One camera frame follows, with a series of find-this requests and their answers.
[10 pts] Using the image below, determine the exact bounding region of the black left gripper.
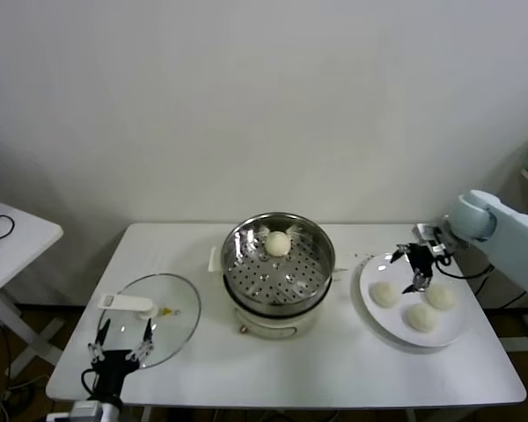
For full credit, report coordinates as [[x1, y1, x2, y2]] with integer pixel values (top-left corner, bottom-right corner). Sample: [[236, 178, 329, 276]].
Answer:
[[87, 316, 155, 399]]

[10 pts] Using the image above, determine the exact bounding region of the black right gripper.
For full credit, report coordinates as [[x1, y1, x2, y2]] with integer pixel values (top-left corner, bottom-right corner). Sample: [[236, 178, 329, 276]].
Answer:
[[389, 244, 436, 295]]

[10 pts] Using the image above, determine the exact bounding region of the white steamed baozi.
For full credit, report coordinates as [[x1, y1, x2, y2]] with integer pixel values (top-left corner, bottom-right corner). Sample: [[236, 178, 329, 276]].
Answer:
[[405, 302, 438, 334], [368, 280, 400, 309], [263, 230, 292, 258], [424, 283, 458, 312]]

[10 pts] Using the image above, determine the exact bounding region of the stainless steel steamer basket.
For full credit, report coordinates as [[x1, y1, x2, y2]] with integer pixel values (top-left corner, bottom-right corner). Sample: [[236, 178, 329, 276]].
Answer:
[[222, 212, 337, 309]]

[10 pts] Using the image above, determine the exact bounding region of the white oval plate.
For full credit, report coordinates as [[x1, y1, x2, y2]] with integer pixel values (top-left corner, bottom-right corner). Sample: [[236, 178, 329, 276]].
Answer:
[[350, 252, 472, 352]]

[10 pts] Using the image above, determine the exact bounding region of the white side table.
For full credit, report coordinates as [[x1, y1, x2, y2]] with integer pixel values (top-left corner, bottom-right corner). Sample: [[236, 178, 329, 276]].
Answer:
[[0, 195, 65, 380]]

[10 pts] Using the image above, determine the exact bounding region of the cream electric cooker pot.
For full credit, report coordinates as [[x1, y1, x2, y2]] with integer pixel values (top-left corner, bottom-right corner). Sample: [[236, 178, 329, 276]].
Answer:
[[208, 244, 351, 341]]

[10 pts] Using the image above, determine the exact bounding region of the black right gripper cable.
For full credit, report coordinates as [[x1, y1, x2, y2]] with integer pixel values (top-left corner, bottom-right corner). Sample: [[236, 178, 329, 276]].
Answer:
[[435, 252, 496, 281]]

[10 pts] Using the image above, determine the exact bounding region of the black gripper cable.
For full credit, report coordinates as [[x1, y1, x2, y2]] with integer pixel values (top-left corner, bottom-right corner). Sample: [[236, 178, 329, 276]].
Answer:
[[80, 368, 99, 399], [435, 252, 496, 281]]

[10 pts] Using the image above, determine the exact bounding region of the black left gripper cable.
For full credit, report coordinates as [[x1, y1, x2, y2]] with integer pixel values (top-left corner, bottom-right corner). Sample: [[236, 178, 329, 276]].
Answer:
[[80, 368, 99, 399]]

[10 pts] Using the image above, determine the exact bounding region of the glass lid white handle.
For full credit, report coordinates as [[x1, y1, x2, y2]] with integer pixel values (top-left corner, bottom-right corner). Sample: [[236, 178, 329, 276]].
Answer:
[[96, 272, 202, 369]]

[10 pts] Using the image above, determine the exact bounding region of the white floor cable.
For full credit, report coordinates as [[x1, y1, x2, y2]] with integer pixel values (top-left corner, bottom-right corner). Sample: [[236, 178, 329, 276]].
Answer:
[[0, 373, 52, 422]]

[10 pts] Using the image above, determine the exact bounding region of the black looped cable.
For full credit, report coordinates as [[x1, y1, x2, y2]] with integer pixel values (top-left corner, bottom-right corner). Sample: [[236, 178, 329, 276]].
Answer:
[[0, 214, 17, 243]]

